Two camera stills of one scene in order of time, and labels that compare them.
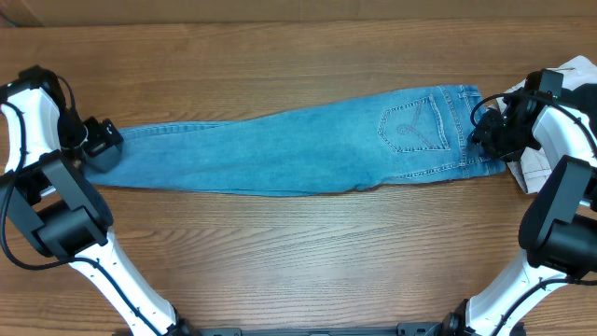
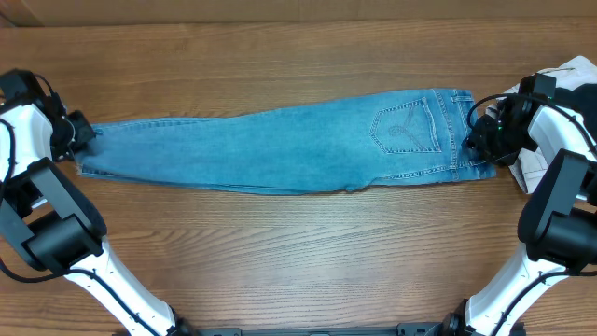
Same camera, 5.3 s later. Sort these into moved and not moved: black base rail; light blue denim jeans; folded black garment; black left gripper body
Moved: black left gripper body
Not moved: black base rail; folded black garment; light blue denim jeans
